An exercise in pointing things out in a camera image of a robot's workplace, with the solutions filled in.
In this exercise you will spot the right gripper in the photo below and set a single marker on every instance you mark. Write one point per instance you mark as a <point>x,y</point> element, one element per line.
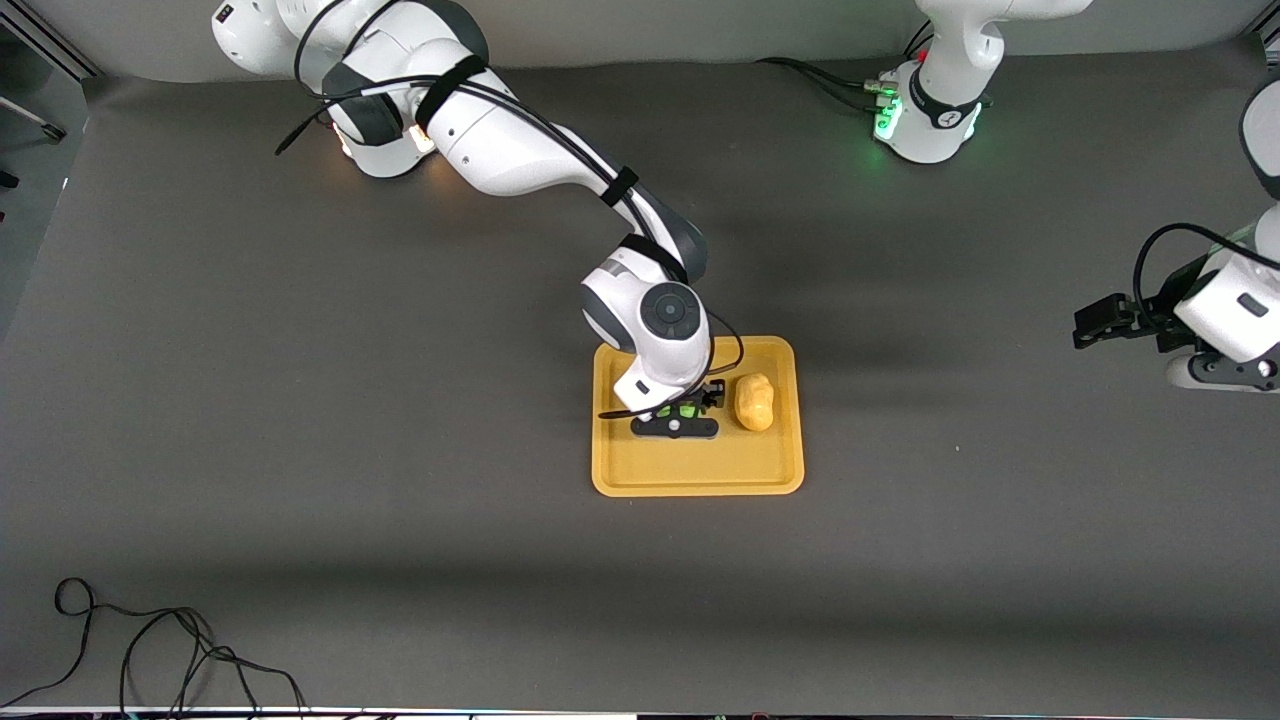
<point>706,396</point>

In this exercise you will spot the yellow potato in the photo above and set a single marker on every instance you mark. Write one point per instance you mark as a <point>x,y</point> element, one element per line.
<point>755,402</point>

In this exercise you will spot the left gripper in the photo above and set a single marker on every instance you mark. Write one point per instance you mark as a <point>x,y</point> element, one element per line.
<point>1150,317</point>

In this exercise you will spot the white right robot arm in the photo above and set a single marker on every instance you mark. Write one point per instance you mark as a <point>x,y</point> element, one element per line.
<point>520,150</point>

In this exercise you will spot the aluminium frame rail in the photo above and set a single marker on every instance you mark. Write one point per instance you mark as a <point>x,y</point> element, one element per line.
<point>1270,40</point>
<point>50,38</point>

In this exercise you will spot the yellow plastic tray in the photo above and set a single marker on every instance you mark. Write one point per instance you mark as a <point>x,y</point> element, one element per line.
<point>700,465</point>

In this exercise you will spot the green apple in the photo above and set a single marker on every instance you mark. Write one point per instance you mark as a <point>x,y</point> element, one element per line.
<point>691,409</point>

